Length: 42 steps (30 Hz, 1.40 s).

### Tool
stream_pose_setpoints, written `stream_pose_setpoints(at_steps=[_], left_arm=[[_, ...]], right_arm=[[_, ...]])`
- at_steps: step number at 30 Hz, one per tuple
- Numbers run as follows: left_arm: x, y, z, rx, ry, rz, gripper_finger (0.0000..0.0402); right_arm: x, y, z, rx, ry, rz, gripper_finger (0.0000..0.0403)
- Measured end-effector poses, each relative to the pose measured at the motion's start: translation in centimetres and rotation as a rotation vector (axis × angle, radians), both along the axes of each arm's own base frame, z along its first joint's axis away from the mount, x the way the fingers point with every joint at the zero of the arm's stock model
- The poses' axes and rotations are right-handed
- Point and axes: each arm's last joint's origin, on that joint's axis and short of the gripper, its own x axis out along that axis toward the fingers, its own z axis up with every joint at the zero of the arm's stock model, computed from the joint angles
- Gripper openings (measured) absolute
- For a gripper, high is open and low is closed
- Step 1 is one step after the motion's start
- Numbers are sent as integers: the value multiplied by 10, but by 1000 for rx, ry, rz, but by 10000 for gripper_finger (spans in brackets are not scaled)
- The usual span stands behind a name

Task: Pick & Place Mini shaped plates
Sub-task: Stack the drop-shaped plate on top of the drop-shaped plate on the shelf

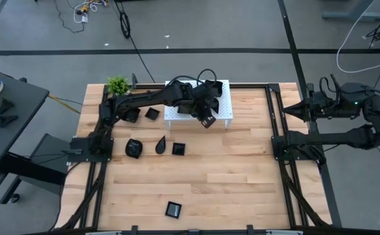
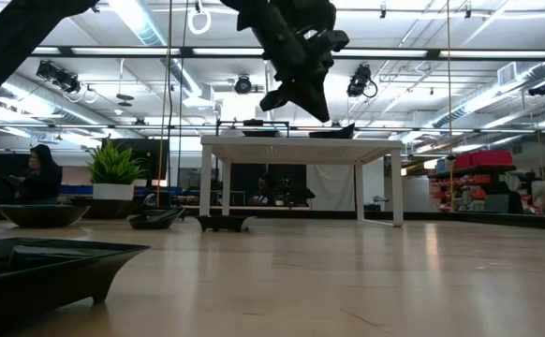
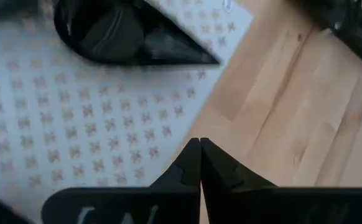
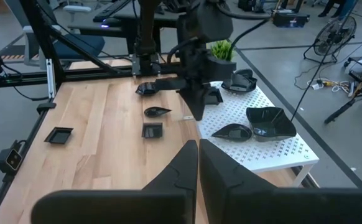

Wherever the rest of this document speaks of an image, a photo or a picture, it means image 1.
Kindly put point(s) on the white perforated metal shelf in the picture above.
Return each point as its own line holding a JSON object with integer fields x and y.
{"x": 226, "y": 107}

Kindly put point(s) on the green plant in white pot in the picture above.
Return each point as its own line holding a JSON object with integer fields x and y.
{"x": 118, "y": 85}

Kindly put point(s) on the dark grey side table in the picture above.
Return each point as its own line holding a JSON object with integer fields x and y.
{"x": 13, "y": 130}

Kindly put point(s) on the black leaf-shaped plate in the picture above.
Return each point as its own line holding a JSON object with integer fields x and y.
{"x": 134, "y": 148}

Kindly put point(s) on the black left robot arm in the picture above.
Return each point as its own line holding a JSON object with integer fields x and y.
{"x": 144, "y": 98}

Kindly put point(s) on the black triangular part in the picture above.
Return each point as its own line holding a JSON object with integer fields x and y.
{"x": 5, "y": 106}
{"x": 5, "y": 120}

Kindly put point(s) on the grey desk foot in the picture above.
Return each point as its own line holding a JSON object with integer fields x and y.
{"x": 353, "y": 15}

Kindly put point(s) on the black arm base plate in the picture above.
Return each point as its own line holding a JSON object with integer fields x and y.
{"x": 276, "y": 155}
{"x": 79, "y": 150}

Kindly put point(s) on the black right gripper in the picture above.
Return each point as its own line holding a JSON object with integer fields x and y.
{"x": 319, "y": 109}

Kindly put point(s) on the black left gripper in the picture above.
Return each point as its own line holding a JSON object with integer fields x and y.
{"x": 203, "y": 101}

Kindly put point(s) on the black caster wheel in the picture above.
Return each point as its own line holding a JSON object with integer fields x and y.
{"x": 14, "y": 197}

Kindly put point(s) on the black wavy square bowl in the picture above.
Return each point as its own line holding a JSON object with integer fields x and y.
{"x": 132, "y": 117}
{"x": 217, "y": 88}

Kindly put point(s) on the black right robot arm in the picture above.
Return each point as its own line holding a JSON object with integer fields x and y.
{"x": 327, "y": 138}

